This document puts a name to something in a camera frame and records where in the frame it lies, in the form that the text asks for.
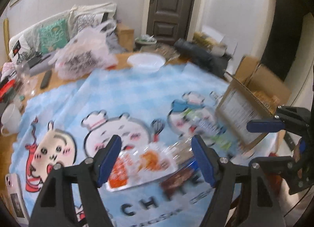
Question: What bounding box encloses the teal patterned cushion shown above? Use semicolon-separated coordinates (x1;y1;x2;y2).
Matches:
38;19;69;54

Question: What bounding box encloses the clear glass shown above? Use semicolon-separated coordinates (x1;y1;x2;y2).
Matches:
16;61;37;97

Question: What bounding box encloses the dark brown door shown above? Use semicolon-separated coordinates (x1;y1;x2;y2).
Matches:
146;0;194;45

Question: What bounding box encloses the black bag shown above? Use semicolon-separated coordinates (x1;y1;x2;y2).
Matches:
173;39;232;79

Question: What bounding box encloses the glass snack tray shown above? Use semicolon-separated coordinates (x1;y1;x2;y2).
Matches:
154;43;180;61

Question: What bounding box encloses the white sofa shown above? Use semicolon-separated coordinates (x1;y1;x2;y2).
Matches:
3;3;126;79

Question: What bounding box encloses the orange clear snack bag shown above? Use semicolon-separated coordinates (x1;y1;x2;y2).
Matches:
106;142;178;192

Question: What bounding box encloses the white plastic bowl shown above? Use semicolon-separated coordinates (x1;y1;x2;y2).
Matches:
127;53;166;73

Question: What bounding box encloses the tissue box with tissue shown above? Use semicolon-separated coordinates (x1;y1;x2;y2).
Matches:
193;26;227;57

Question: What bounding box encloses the brown biscuit packet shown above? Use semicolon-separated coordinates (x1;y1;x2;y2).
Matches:
160;143;199;199

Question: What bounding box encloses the black white tree cushion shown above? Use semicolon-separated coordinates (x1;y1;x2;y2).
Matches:
72;12;109;35

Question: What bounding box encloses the cardboard box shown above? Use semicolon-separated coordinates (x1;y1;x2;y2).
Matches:
215;56;291;150

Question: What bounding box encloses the wooden side table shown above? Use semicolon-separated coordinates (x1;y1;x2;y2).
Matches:
116;23;134;51

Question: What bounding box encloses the black remote control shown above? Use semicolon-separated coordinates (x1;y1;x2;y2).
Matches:
40;70;52;89

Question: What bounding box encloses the dark waste bin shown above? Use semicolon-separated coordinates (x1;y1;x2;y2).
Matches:
134;35;157;50

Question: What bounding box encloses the white smartphone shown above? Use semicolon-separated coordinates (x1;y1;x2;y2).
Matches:
5;173;29;226

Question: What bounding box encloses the white mug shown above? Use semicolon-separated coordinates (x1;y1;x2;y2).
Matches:
1;104;22;137

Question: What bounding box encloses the green white snack packet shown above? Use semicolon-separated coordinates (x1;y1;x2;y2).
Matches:
184;108;232;151

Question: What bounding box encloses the white printed plastic bag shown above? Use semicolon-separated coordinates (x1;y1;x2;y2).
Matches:
48;20;118;80

